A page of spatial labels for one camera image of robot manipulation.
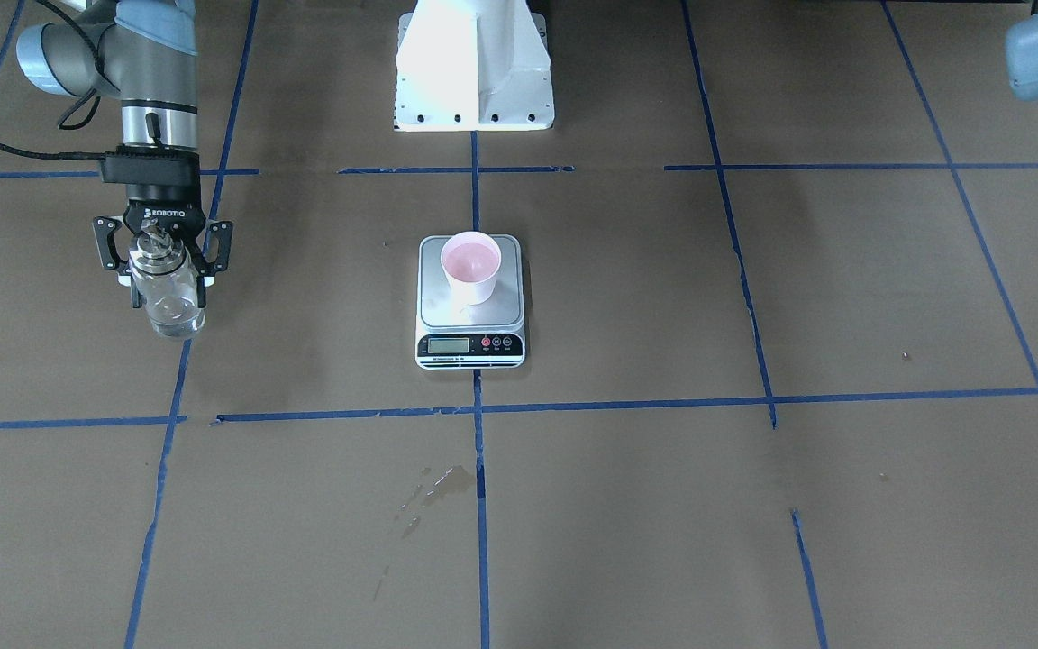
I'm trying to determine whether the pink paper cup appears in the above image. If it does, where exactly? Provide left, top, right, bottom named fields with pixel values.
left=440, top=233, right=502, bottom=306

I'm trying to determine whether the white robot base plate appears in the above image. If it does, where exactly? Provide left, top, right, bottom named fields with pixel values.
left=393, top=1, right=556, bottom=133

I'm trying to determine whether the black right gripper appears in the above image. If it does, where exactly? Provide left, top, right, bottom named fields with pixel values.
left=92, top=145, right=234, bottom=309

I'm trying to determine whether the brown paper table cover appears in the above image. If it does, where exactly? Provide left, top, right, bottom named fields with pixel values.
left=0, top=1, right=1038, bottom=648

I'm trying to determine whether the silver digital kitchen scale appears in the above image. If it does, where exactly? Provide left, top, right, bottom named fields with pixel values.
left=414, top=233, right=527, bottom=370

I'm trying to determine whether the glass sauce bottle metal spout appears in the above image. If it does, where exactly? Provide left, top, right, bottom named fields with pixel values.
left=128, top=219, right=204, bottom=341

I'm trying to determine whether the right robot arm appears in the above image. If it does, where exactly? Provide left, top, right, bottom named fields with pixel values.
left=15, top=1, right=233, bottom=306

